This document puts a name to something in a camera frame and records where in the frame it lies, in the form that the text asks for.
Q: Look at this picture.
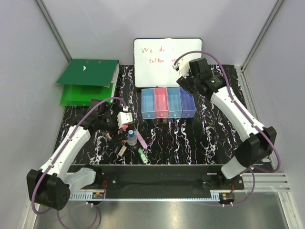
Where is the pink transparent stapler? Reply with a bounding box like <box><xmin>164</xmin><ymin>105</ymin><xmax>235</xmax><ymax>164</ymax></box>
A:
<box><xmin>105</xmin><ymin>126</ymin><xmax>128</xmax><ymax>141</ymax></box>

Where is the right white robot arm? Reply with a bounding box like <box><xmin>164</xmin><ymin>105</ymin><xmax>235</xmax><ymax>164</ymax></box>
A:
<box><xmin>173</xmin><ymin>58</ymin><xmax>277</xmax><ymax>189</ymax></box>

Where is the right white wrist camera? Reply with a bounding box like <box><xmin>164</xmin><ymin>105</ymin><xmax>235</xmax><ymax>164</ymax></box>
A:
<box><xmin>173</xmin><ymin>58</ymin><xmax>190</xmax><ymax>78</ymax></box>

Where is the green ring binder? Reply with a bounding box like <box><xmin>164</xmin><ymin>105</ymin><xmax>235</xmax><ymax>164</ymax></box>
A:
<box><xmin>56</xmin><ymin>59</ymin><xmax>120</xmax><ymax>89</ymax></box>

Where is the small clear glue bottle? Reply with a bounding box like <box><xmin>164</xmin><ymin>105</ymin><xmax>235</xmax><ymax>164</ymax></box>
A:
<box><xmin>126</xmin><ymin>130</ymin><xmax>138</xmax><ymax>146</ymax></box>

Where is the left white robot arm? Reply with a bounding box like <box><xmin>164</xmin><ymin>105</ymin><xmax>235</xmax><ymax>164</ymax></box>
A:
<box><xmin>26</xmin><ymin>97</ymin><xmax>133</xmax><ymax>215</ymax></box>

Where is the circuit board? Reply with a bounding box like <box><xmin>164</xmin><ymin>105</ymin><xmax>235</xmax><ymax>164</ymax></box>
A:
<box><xmin>221</xmin><ymin>192</ymin><xmax>235</xmax><ymax>201</ymax></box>
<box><xmin>92</xmin><ymin>192</ymin><xmax>105</xmax><ymax>199</ymax></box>

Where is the beige correction tape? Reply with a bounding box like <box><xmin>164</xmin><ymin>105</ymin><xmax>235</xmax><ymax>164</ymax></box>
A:
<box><xmin>118</xmin><ymin>146</ymin><xmax>127</xmax><ymax>157</ymax></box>

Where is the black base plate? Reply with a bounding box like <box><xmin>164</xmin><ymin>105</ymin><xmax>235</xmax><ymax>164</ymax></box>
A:
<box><xmin>73</xmin><ymin>164</ymin><xmax>246</xmax><ymax>200</ymax></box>

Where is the pink eraser stick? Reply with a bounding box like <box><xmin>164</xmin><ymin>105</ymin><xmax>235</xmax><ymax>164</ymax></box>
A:
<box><xmin>136</xmin><ymin>131</ymin><xmax>148</xmax><ymax>149</ymax></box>

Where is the purple bin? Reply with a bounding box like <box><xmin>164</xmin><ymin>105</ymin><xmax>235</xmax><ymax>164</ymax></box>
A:
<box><xmin>180</xmin><ymin>87</ymin><xmax>196</xmax><ymax>118</ymax></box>

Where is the purple cable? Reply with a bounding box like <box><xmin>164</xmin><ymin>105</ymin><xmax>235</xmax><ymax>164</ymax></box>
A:
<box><xmin>175</xmin><ymin>50</ymin><xmax>282</xmax><ymax>208</ymax></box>
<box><xmin>32</xmin><ymin>97</ymin><xmax>128</xmax><ymax>229</ymax></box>

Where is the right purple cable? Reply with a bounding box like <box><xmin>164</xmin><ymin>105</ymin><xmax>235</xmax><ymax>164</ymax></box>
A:
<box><xmin>175</xmin><ymin>50</ymin><xmax>282</xmax><ymax>208</ymax></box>

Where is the pink bin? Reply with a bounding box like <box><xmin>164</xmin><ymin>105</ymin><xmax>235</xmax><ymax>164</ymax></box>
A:
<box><xmin>154</xmin><ymin>87</ymin><xmax>169</xmax><ymax>118</ymax></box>

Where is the black marble pattern mat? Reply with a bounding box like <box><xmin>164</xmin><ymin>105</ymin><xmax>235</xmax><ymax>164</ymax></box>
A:
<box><xmin>46</xmin><ymin>64</ymin><xmax>259</xmax><ymax>172</ymax></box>

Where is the right circuit board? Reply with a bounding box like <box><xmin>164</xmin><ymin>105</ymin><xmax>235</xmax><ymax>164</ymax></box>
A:
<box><xmin>221</xmin><ymin>192</ymin><xmax>235</xmax><ymax>201</ymax></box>

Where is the left circuit board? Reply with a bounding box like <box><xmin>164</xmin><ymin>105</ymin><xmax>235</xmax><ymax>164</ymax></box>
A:
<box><xmin>92</xmin><ymin>192</ymin><xmax>105</xmax><ymax>199</ymax></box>

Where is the light blue bin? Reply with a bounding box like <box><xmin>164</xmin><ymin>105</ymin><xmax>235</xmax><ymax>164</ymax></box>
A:
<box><xmin>141</xmin><ymin>88</ymin><xmax>156</xmax><ymax>119</ymax></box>
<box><xmin>167</xmin><ymin>87</ymin><xmax>182</xmax><ymax>118</ymax></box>

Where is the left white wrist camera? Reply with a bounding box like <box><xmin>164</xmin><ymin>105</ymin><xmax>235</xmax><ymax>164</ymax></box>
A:
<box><xmin>117</xmin><ymin>106</ymin><xmax>133</xmax><ymax>129</ymax></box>

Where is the green white correction tape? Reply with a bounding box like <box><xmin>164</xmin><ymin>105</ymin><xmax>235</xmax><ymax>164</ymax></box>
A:
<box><xmin>138</xmin><ymin>148</ymin><xmax>148</xmax><ymax>164</ymax></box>

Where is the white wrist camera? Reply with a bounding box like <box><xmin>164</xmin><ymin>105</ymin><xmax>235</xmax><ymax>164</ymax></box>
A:
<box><xmin>117</xmin><ymin>106</ymin><xmax>133</xmax><ymax>129</ymax></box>
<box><xmin>173</xmin><ymin>58</ymin><xmax>190</xmax><ymax>78</ymax></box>

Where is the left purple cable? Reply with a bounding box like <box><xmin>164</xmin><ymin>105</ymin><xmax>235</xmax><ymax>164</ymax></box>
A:
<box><xmin>32</xmin><ymin>97</ymin><xmax>128</xmax><ymax>229</ymax></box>

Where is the white dry-erase board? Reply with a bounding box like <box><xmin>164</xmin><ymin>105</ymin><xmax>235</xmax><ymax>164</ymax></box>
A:
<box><xmin>133</xmin><ymin>38</ymin><xmax>203</xmax><ymax>88</ymax></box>

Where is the orange black marker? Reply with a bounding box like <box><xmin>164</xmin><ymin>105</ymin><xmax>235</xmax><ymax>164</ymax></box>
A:
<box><xmin>113</xmin><ymin>141</ymin><xmax>124</xmax><ymax>155</ymax></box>

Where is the light green folder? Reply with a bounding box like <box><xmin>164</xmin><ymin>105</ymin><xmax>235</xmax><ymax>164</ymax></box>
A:
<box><xmin>60</xmin><ymin>83</ymin><xmax>115</xmax><ymax>106</ymax></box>

